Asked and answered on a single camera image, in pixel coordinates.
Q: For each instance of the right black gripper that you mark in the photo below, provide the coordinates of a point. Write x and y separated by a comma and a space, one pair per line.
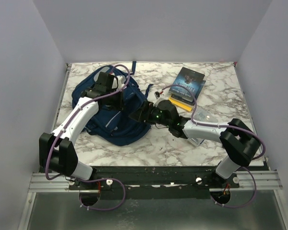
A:
147, 107

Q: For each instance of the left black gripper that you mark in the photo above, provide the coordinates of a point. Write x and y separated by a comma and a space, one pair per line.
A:
119, 106

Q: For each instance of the navy blue student backpack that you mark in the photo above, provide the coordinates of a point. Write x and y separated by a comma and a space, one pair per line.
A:
115, 126

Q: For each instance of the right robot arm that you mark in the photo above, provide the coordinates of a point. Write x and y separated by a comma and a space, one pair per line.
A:
239, 142

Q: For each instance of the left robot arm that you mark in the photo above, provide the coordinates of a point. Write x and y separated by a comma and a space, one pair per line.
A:
56, 150

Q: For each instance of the yellow notebook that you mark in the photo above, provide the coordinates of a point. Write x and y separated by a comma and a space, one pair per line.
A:
181, 104

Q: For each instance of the clear plastic pencil case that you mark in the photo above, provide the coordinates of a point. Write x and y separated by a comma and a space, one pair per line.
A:
202, 116

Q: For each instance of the dark cover paperback book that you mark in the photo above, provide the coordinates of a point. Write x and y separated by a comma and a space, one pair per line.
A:
188, 84

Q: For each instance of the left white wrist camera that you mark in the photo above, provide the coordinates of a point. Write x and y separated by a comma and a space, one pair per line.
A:
118, 82

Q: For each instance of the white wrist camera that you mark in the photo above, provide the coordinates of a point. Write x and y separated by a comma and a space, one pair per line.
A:
118, 82
159, 96

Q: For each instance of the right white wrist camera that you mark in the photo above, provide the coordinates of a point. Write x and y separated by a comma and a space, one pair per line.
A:
159, 96

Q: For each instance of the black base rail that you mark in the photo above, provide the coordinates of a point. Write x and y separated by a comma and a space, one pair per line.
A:
155, 183

